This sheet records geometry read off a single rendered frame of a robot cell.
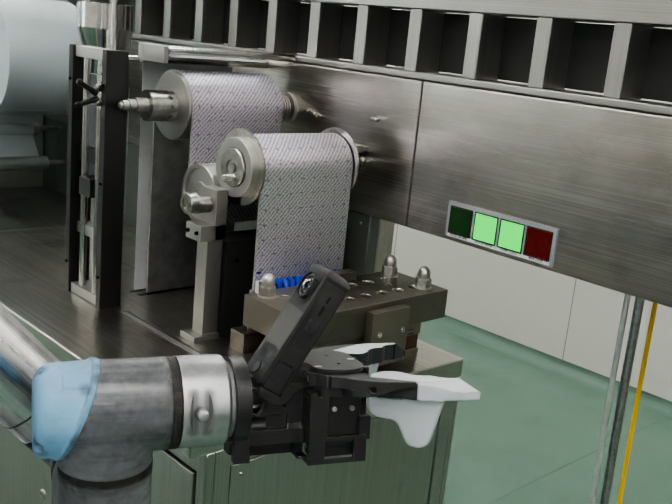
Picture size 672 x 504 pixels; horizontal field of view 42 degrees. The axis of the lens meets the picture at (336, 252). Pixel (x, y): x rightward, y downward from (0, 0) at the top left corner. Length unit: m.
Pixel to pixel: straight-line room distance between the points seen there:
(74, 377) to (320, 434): 0.20
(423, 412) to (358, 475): 0.97
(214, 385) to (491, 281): 3.98
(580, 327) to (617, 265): 2.85
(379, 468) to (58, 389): 1.12
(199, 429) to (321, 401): 0.10
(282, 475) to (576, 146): 0.76
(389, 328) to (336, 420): 0.93
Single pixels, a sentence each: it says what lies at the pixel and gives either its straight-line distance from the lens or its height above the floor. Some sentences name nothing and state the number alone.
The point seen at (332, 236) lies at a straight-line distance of 1.81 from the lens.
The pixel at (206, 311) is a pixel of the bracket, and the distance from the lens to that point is 1.76.
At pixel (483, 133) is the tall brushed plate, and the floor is 1.36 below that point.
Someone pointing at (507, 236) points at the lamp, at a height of 1.18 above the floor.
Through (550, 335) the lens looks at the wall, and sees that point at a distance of 4.49.
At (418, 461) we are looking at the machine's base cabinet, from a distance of 1.83.
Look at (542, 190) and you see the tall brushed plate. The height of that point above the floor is 1.28.
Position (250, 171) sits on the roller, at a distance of 1.65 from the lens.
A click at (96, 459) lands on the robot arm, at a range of 0.71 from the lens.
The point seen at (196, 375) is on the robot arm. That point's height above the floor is 1.25.
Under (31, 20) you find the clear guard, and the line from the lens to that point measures 2.53.
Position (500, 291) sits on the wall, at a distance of 4.62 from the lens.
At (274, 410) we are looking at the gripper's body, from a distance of 0.75.
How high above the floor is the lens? 1.52
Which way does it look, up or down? 14 degrees down
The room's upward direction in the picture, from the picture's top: 6 degrees clockwise
